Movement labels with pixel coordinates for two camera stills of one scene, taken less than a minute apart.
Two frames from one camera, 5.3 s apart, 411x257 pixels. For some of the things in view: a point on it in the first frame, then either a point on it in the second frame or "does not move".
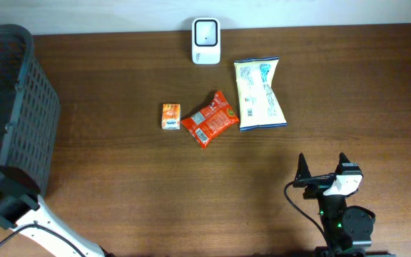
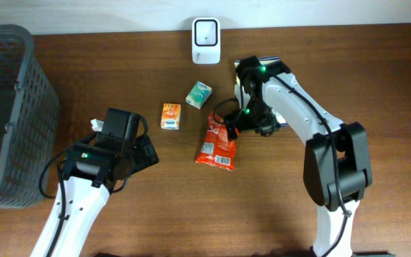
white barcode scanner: [206, 41] does not move
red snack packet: [211, 120] -> [217, 150]
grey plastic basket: [18, 111] does not move
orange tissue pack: [170, 116] does not move
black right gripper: [314, 189] -> [267, 126]
